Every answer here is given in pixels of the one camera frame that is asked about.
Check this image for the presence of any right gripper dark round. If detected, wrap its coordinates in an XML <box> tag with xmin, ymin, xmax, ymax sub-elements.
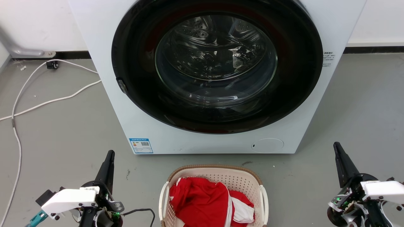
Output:
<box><xmin>326</xmin><ymin>142</ymin><xmax>389</xmax><ymax>227</ymax></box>

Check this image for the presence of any left gripper dark round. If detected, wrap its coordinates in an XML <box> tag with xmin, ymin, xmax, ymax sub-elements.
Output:
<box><xmin>78</xmin><ymin>150</ymin><xmax>125</xmax><ymax>227</ymax></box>

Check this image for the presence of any beige plastic laundry basket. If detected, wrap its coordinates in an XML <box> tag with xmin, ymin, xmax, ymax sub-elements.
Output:
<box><xmin>158</xmin><ymin>164</ymin><xmax>269</xmax><ymax>227</ymax></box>

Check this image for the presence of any blue energy label sticker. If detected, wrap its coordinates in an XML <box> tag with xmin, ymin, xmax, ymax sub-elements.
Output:
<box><xmin>128</xmin><ymin>137</ymin><xmax>154</xmax><ymax>154</ymax></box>

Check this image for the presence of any white front-load washing machine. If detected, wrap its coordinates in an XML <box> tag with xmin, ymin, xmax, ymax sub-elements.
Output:
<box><xmin>68</xmin><ymin>0</ymin><xmax>368</xmax><ymax>155</ymax></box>

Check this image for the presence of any red garment with white stripes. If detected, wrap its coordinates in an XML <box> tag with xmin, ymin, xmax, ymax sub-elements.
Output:
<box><xmin>169</xmin><ymin>177</ymin><xmax>255</xmax><ymax>227</ymax></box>

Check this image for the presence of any printed text sticker on washer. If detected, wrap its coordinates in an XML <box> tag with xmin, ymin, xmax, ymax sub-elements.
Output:
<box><xmin>323</xmin><ymin>51</ymin><xmax>336</xmax><ymax>67</ymax></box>

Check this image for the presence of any round black glass washer door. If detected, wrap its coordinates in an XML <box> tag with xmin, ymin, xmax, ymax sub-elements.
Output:
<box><xmin>111</xmin><ymin>0</ymin><xmax>324</xmax><ymax>135</ymax></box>

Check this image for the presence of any thin black left gripper cable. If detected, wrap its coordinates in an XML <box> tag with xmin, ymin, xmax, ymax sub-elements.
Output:
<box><xmin>122</xmin><ymin>208</ymin><xmax>156</xmax><ymax>227</ymax></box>

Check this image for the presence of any teal cable connector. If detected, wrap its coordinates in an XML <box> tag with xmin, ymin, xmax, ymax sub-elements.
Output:
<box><xmin>25</xmin><ymin>211</ymin><xmax>48</xmax><ymax>227</ymax></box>

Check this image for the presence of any white hose cable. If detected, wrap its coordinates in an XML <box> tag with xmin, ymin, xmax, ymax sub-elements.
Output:
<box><xmin>0</xmin><ymin>79</ymin><xmax>102</xmax><ymax>122</ymax></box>

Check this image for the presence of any long white power cable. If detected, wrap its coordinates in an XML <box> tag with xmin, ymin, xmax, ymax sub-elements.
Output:
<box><xmin>0</xmin><ymin>59</ymin><xmax>99</xmax><ymax>226</ymax></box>

